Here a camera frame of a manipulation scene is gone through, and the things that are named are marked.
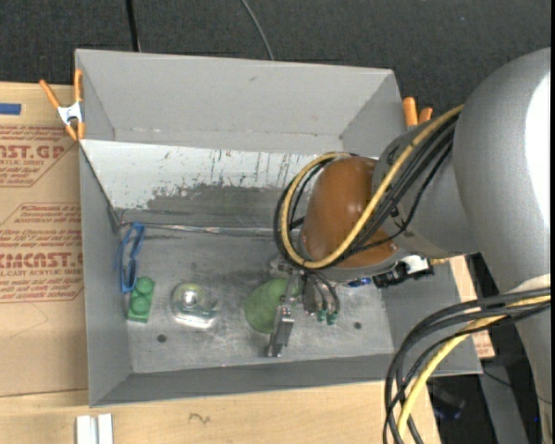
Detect blue sunglasses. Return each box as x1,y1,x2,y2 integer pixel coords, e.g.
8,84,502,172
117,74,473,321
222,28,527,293
115,221,147,295

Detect green toy brick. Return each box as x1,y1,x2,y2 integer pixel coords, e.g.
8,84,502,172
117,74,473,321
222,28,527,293
126,276,157,325

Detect green round fruit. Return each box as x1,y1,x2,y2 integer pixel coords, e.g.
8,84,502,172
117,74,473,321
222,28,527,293
242,277,304,335

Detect brown cardboard board red print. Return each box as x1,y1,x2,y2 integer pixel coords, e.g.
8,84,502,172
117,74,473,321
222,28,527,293
0,80,495,400

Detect clear glass bowl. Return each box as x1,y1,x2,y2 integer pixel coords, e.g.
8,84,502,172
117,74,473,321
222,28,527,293
167,280,224,329

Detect grey metal bin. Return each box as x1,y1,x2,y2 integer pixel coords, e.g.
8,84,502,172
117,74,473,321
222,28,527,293
73,47,484,408

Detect black cylinder on white bracket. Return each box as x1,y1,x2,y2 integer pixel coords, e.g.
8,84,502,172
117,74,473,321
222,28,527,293
372,253,435,290

